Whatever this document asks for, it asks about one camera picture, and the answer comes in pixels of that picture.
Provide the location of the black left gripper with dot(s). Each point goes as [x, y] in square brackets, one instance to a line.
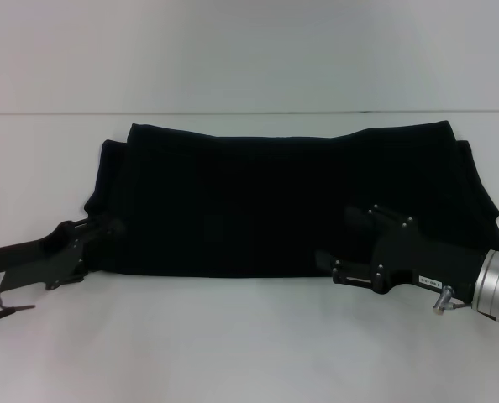
[39, 260]

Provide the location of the black shirt with FREE print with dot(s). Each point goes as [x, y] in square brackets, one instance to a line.
[274, 201]

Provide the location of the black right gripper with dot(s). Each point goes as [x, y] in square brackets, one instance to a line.
[430, 260]

